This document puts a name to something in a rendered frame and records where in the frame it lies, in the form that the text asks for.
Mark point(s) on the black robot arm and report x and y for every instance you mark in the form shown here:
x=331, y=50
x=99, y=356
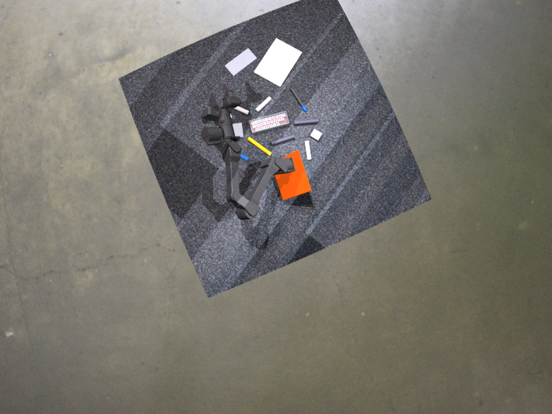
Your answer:
x=245, y=209

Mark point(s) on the keyboard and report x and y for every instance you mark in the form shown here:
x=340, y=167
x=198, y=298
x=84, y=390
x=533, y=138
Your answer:
x=269, y=122

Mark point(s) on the yellow cylinder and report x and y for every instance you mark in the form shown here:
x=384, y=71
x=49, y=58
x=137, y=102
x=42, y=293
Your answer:
x=259, y=146

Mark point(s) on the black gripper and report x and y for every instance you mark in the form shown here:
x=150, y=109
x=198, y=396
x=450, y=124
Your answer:
x=229, y=101

